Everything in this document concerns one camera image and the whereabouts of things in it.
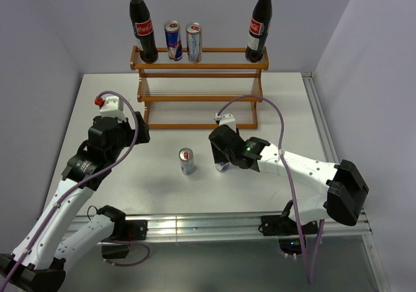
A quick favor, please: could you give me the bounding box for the silver energy can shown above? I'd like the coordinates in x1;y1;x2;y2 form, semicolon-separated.
179;148;195;176
186;22;202;63

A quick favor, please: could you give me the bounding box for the cola glass bottle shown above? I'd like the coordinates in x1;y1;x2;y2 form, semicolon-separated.
245;0;272;62
129;0;159;64

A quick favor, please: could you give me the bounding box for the blue energy can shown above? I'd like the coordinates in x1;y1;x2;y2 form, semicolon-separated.
164;20;183;61

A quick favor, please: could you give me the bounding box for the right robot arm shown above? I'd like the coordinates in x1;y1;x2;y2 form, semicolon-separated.
209;125;369;236

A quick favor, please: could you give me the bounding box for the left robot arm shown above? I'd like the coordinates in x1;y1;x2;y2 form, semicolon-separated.
1;112;150;291

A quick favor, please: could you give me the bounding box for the wooden three-tier shelf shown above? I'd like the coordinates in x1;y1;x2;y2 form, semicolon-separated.
129;46;269;129

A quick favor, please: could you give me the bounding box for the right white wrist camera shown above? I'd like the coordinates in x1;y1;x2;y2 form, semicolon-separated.
214;113;237;132

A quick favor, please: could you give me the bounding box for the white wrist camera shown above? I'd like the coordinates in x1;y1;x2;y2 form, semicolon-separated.
94;96;126;122
214;113;237;132

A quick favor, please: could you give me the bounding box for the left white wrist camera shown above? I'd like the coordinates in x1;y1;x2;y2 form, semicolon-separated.
94;96;126;122

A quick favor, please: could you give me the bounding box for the aluminium front rail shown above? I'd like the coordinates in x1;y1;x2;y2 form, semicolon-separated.
61;209;373;244

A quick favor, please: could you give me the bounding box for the aluminium side rail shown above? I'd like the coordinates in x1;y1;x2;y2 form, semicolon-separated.
301;72;339;163

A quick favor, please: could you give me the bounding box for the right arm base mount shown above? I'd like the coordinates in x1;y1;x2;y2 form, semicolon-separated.
258;215;302;256

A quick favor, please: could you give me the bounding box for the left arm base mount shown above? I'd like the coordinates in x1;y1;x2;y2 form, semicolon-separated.
101;220;148;260

